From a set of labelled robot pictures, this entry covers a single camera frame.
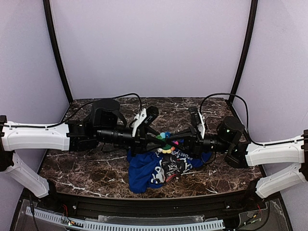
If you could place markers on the left black frame post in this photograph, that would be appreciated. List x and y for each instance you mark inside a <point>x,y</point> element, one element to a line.
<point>56,50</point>

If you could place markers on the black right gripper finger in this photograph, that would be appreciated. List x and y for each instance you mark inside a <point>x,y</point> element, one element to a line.
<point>176,145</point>
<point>181,134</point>

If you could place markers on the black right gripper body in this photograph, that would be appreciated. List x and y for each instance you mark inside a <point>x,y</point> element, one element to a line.
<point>195,140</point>

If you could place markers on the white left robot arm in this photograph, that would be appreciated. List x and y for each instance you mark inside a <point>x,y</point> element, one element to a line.
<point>71,136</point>

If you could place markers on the black front aluminium rail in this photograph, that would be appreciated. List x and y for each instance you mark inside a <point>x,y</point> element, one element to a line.
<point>208,205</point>

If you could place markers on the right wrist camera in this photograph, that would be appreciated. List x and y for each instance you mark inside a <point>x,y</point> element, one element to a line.
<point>216,132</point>

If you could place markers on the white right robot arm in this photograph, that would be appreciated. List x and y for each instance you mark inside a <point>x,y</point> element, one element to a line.
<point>245,155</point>

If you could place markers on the black frame post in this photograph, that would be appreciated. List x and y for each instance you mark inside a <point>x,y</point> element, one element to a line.
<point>245,49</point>
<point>56,50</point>

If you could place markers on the white slotted cable duct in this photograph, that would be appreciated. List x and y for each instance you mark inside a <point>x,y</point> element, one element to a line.
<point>112,223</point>

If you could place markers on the right black frame post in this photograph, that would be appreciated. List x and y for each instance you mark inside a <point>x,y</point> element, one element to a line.
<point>245,49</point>

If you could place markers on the blue printed t-shirt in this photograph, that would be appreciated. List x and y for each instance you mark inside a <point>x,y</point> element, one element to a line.
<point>155,168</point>

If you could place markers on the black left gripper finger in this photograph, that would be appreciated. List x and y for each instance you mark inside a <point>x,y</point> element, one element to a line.
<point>153,135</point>
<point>155,145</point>

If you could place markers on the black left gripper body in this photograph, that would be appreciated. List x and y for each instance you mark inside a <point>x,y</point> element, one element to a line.
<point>141,140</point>

